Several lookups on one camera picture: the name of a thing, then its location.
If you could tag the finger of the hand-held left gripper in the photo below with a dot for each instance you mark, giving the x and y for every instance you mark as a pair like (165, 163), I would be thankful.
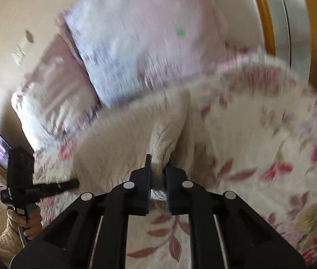
(60, 187)

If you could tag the pink and blue floral pillow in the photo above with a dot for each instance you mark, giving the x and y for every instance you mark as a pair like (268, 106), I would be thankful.
(147, 33)

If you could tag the person's left hand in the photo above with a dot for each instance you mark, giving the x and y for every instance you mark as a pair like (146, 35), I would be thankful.
(33, 225)

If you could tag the white wall switch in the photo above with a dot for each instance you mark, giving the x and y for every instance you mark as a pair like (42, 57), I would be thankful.
(21, 51)

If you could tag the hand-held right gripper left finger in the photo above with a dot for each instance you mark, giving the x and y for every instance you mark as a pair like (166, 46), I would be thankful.
(143, 199)

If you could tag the white door panel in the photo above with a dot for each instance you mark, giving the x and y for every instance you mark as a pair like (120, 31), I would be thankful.
(281, 11)

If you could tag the floral bed sheet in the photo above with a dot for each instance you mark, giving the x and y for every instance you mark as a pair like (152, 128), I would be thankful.
(259, 117)

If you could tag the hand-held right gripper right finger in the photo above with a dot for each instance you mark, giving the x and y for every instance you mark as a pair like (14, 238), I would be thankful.
(173, 196)

